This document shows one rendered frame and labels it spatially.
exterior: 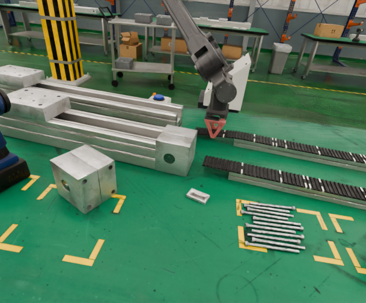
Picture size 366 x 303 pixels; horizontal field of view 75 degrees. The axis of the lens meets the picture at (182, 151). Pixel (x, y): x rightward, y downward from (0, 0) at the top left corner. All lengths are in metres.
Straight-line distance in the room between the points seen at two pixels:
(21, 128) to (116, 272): 0.55
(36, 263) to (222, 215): 0.37
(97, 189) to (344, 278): 0.51
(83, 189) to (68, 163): 0.07
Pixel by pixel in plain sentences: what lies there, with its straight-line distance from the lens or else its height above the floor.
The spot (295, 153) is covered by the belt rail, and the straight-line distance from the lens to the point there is 0.85.
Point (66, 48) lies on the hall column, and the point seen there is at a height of 0.49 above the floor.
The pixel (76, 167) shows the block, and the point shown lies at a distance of 0.54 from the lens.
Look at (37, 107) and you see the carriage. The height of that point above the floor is 0.90.
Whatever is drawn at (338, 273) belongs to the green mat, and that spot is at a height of 0.78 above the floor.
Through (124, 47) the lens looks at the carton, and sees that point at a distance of 5.76.
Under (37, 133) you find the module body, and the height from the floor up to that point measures 0.81.
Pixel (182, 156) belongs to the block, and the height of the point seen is 0.84.
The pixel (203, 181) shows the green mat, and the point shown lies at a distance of 0.64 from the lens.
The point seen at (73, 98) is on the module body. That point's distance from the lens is 0.94.
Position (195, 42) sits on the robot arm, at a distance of 0.76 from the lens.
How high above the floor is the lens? 1.18
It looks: 32 degrees down
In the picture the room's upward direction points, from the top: 5 degrees clockwise
